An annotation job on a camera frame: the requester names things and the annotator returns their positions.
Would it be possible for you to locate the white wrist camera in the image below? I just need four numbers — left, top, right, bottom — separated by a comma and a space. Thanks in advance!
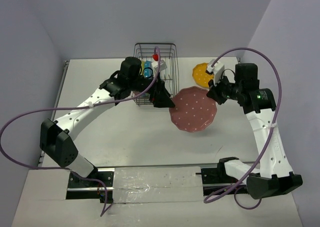
205, 59, 225, 86
151, 54, 168, 72

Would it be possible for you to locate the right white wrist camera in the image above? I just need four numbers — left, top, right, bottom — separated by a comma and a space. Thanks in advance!
205, 59, 225, 86

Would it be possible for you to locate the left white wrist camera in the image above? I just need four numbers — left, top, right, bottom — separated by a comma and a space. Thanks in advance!
151, 54, 168, 72

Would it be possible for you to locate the orange dotted plate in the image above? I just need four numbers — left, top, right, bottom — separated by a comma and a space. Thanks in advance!
192, 62, 214, 89

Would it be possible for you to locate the blue dotted plate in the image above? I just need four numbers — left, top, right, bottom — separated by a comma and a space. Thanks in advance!
143, 60, 154, 79

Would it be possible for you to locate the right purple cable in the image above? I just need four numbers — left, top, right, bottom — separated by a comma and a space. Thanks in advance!
203, 47, 283, 210

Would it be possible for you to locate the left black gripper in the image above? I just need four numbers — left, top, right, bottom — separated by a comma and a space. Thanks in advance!
129, 71, 175, 108

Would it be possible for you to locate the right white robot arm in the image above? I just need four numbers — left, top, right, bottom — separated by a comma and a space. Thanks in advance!
206, 61, 303, 200

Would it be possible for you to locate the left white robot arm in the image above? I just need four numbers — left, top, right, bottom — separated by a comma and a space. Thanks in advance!
40, 56, 175, 187

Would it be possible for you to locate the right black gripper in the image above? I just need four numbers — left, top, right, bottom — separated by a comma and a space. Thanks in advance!
207, 71, 243, 105

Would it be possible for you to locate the green dotted plate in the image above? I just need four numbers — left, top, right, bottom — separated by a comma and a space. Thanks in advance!
139, 60, 145, 75

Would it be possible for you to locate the black wire dish rack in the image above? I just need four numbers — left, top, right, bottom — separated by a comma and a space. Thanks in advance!
133, 42, 180, 98

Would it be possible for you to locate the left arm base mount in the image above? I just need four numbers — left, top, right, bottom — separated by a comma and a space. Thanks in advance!
65, 168, 115, 204

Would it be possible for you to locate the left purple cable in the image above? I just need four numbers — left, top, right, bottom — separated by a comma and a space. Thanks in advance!
0, 45, 161, 217

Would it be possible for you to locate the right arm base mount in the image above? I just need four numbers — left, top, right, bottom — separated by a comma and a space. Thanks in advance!
196, 167, 238, 197

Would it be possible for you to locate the purple cable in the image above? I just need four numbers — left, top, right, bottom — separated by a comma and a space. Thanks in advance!
203, 47, 283, 210
0, 45, 161, 217

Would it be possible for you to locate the silver tape strip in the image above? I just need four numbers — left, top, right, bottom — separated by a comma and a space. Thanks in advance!
112, 166, 204, 204

